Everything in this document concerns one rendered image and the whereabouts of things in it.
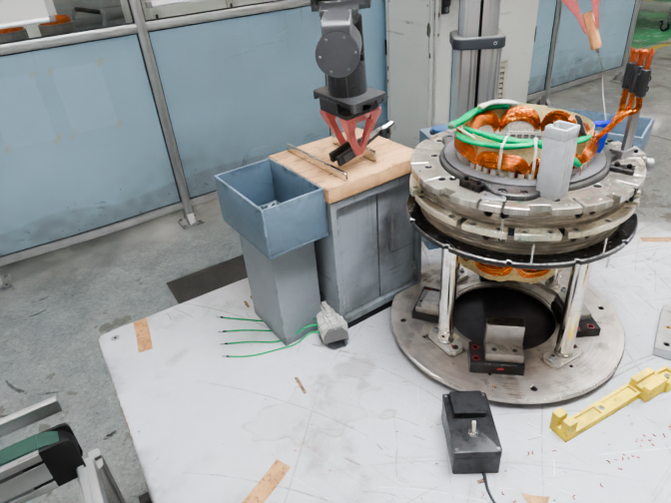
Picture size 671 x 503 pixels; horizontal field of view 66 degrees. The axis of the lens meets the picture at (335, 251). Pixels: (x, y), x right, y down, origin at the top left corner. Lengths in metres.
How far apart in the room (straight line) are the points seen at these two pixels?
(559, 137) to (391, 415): 0.45
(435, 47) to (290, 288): 2.29
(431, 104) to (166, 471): 2.61
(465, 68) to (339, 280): 0.58
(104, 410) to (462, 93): 1.59
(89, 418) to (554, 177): 1.77
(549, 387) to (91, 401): 1.68
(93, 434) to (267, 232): 1.39
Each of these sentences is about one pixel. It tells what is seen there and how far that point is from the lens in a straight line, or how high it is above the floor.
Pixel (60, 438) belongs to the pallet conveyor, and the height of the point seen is 0.75.
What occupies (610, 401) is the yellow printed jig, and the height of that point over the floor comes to 0.79.
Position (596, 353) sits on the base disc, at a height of 0.80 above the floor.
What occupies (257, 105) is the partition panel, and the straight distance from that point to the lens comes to 3.05.
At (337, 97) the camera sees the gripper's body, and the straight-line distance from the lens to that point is 0.79.
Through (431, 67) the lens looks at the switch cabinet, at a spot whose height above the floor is 0.69.
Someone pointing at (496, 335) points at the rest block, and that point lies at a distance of 0.84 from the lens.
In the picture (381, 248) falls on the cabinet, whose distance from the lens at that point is 0.92.
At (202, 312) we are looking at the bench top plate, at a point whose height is 0.78.
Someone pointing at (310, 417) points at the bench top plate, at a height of 0.78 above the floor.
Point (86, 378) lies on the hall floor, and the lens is 2.25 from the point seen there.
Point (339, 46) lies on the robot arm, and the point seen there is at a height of 1.27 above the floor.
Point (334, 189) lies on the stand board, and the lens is 0.79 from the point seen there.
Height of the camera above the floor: 1.41
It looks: 32 degrees down
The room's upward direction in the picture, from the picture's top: 5 degrees counter-clockwise
